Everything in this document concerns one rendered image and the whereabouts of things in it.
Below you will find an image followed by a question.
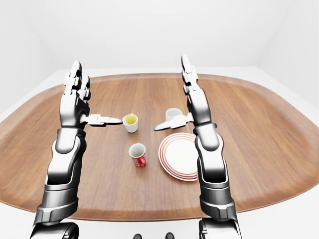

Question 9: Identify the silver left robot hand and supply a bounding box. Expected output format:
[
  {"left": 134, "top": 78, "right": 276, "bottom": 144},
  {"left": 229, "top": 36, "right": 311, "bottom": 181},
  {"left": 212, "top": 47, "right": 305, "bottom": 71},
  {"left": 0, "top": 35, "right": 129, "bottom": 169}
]
[{"left": 59, "top": 60, "right": 123, "bottom": 129}]

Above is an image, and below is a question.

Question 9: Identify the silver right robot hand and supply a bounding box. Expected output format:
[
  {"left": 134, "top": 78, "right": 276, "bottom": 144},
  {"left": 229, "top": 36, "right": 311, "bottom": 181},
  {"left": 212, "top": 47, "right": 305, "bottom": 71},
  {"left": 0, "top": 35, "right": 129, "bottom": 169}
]
[{"left": 154, "top": 54, "right": 213, "bottom": 131}]

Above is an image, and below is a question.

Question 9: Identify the plain white mug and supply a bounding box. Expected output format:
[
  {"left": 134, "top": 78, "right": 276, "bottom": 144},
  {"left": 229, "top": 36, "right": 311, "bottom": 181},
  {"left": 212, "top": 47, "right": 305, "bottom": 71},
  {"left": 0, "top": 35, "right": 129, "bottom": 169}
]
[{"left": 165, "top": 108, "right": 185, "bottom": 130}]

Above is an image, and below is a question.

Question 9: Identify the white plate with red rings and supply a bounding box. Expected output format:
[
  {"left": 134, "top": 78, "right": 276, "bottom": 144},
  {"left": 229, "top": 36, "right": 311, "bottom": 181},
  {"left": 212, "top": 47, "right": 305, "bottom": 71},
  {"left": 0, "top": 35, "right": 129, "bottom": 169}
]
[{"left": 158, "top": 132, "right": 199, "bottom": 182}]

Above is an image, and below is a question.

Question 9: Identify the white mug with yellow inside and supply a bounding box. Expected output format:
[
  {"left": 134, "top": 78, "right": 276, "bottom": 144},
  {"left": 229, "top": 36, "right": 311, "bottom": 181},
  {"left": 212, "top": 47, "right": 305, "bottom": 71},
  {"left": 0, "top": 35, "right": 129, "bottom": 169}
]
[{"left": 122, "top": 114, "right": 139, "bottom": 133}]

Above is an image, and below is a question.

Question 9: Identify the red mug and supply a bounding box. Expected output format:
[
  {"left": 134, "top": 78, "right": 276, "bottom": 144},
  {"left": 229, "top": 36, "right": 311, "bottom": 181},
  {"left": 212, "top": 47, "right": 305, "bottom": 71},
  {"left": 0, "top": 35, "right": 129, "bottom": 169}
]
[{"left": 128, "top": 143, "right": 147, "bottom": 168}]

